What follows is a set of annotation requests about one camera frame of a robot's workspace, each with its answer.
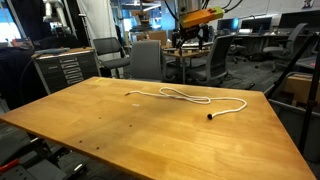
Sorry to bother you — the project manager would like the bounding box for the cardboard box in bin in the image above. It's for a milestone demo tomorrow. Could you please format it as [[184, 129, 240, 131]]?
[[284, 74, 312, 103]]

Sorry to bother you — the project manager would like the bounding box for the black computer monitor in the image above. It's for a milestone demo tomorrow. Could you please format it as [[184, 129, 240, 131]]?
[[241, 17, 272, 33]]

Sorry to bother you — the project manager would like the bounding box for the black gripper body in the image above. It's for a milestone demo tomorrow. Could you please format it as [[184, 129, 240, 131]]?
[[179, 26, 202, 40]]

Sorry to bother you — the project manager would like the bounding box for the black tripod leg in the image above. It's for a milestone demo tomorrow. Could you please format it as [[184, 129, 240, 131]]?
[[265, 33, 320, 154]]

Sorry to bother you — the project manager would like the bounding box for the wooden round meeting table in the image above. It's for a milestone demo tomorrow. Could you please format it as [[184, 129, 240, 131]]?
[[162, 42, 213, 83]]

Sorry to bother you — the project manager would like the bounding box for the red handled clamp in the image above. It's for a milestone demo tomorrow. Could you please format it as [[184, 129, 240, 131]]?
[[0, 159, 19, 173]]

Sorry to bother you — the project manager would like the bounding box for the grey drawer cabinet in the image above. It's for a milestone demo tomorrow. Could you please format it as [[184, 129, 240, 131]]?
[[33, 47, 101, 94]]

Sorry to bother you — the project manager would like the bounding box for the grey mesh office chair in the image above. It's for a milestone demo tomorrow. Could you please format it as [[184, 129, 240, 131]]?
[[93, 37, 130, 77]]

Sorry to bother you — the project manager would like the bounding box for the dark grey swivel chair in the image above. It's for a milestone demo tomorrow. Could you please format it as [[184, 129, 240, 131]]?
[[187, 35, 234, 85]]

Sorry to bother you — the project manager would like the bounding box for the light grey desk chair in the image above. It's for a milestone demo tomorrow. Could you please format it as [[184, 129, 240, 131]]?
[[262, 23, 306, 73]]

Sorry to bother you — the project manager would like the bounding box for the white rope with black tip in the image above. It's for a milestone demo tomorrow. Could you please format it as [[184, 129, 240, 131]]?
[[124, 86, 248, 121]]

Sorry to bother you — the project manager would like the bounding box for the grey padded office chair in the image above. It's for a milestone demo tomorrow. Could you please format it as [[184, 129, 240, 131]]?
[[129, 40, 163, 82]]

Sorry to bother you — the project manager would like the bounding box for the grey plastic bin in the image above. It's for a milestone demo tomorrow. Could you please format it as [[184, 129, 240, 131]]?
[[269, 72, 320, 163]]

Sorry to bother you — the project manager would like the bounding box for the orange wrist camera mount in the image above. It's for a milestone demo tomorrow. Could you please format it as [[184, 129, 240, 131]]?
[[180, 6, 224, 28]]

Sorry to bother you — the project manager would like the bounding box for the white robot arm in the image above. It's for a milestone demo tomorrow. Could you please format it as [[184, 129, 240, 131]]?
[[173, 0, 215, 54]]

